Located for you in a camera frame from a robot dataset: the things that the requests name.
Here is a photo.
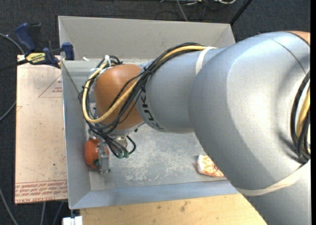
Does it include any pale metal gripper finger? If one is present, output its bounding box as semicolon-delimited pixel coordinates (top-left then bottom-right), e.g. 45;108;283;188
102;153;111;174
97;141;105;169

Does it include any orange toy fruit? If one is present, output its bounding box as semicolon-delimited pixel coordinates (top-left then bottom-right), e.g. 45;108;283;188
84;138;111;170

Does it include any grey metal bin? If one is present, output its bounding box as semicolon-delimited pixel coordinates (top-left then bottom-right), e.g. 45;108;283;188
58;15;245;210

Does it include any brown cardboard board red print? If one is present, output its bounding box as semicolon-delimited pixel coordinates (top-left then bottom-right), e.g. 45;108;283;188
14;54;69;205

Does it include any white and orange packet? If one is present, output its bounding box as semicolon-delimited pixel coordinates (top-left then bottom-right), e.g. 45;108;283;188
194;154;225;178

